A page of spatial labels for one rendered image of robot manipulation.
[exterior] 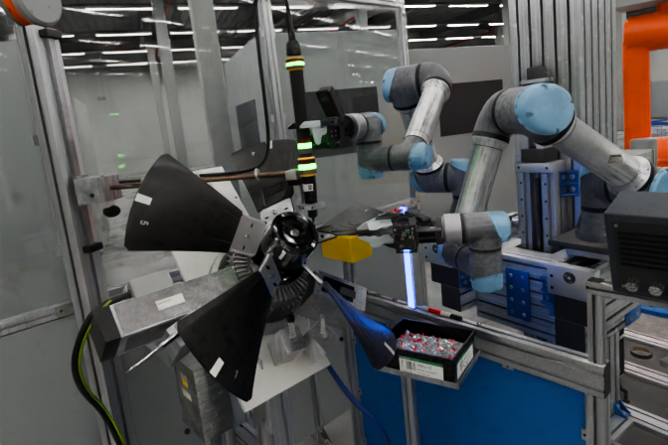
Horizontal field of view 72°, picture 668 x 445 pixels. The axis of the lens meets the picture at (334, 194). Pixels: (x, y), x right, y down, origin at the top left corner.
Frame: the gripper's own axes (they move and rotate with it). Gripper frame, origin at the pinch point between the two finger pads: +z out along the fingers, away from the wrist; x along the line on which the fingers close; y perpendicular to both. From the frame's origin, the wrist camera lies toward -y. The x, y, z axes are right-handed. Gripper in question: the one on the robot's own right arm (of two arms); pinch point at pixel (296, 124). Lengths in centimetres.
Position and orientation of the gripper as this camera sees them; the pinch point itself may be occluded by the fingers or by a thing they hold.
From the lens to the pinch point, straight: 113.0
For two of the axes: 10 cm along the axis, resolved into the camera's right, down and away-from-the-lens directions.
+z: -6.2, 1.8, -7.7
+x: -7.8, -0.2, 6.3
